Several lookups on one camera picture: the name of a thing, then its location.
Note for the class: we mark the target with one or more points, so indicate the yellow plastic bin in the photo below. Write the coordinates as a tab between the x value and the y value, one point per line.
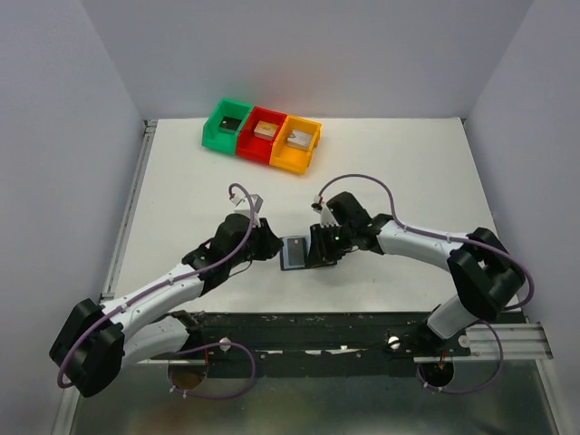
291	159

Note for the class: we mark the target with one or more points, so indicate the black credit card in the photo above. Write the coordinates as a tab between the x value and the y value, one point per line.
295	252

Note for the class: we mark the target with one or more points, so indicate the green plastic bin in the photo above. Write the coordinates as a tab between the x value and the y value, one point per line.
216	140

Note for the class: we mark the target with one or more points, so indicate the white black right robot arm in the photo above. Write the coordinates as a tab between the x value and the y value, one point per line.
484	277

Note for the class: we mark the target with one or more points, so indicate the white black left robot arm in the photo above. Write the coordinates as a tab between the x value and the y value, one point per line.
90	347

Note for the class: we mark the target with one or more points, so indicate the metal block in red bin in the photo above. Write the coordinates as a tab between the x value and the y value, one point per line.
265	130

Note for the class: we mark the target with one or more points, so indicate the aluminium rail frame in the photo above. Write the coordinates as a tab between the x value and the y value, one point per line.
117	231

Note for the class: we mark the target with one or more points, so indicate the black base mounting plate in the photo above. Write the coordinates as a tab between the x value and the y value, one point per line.
296	345

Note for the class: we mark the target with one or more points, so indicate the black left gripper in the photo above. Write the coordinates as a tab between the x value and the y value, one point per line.
265	240

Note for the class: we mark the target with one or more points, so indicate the metal block in green bin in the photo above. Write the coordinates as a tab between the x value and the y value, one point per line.
229	125

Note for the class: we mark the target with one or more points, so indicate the metal block in yellow bin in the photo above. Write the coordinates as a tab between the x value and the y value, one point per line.
300	140

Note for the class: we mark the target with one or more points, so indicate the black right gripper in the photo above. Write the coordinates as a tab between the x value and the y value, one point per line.
321	245

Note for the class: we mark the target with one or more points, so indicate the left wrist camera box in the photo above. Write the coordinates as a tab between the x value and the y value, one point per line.
248	206

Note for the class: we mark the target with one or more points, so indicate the navy blue card holder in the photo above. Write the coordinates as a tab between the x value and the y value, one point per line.
314	257

